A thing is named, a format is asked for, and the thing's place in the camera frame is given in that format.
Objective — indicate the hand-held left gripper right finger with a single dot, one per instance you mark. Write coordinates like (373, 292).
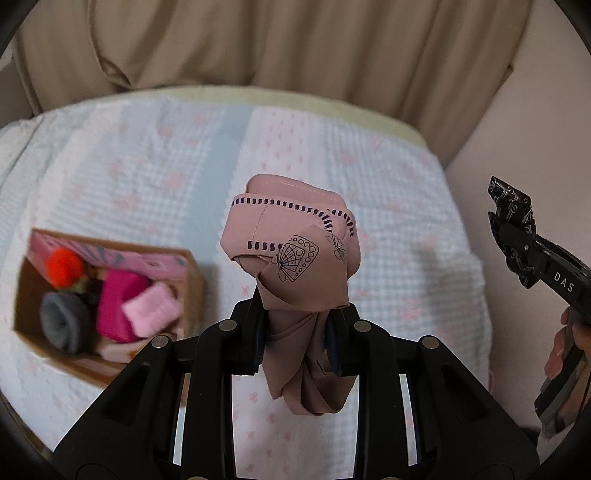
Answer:
(341, 334)

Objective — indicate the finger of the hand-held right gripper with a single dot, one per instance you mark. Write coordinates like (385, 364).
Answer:
(517, 240)

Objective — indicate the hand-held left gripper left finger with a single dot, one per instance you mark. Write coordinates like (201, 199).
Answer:
(251, 341)

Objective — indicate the cardboard box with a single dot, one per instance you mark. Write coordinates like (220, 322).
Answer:
(194, 286)

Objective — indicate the pale pink towel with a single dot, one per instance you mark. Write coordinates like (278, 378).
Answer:
(154, 309)

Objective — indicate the dusty pink printed cloth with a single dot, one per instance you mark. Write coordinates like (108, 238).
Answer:
(286, 221)

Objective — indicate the magenta cloth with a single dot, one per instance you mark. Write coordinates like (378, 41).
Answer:
(115, 300)

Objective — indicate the grey sock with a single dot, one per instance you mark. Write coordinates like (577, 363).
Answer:
(64, 323)

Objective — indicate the orange pom-pom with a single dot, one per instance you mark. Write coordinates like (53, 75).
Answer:
(64, 267)

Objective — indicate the person's right hand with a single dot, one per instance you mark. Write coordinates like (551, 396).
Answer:
(556, 350)

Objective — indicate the light blue patterned blanket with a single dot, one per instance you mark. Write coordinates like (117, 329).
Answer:
(184, 161)

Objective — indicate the pale green bed sheet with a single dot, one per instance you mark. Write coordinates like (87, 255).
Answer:
(323, 106)

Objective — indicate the beige pleated curtain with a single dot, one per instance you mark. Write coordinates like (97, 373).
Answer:
(277, 41)

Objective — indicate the beige sofa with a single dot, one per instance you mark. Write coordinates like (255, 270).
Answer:
(16, 92)

